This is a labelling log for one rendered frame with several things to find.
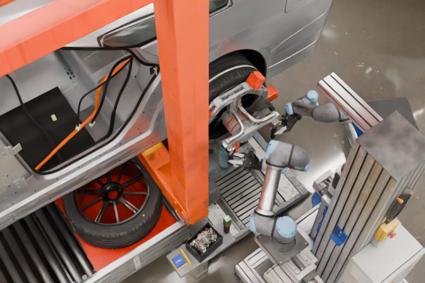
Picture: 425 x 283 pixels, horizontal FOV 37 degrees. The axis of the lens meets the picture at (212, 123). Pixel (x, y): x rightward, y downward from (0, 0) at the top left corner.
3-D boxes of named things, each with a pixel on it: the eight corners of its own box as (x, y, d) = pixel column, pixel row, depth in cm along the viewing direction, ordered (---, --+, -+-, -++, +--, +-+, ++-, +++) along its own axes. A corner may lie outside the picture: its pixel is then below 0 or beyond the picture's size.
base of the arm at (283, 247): (301, 242, 367) (303, 236, 359) (281, 257, 362) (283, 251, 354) (284, 223, 373) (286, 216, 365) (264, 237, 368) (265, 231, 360)
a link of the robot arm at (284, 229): (292, 246, 355) (295, 237, 344) (269, 240, 357) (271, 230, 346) (296, 227, 362) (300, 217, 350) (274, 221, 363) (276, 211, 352)
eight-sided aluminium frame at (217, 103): (258, 116, 442) (264, 69, 396) (264, 122, 439) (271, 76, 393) (194, 154, 425) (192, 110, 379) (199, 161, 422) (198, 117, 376)
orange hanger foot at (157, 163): (153, 140, 438) (150, 113, 408) (195, 196, 415) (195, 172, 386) (133, 152, 433) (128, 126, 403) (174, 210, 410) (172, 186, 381)
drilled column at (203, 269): (200, 264, 444) (199, 242, 409) (208, 275, 440) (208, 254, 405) (188, 271, 441) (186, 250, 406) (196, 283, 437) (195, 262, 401)
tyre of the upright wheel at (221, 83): (225, 110, 464) (260, 42, 421) (244, 133, 453) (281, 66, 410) (152, 131, 423) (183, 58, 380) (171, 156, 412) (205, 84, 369)
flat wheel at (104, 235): (113, 147, 463) (109, 131, 443) (182, 198, 442) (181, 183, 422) (48, 211, 436) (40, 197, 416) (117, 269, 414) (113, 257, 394)
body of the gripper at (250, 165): (241, 170, 399) (260, 173, 398) (242, 163, 391) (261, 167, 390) (243, 160, 403) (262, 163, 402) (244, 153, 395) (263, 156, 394)
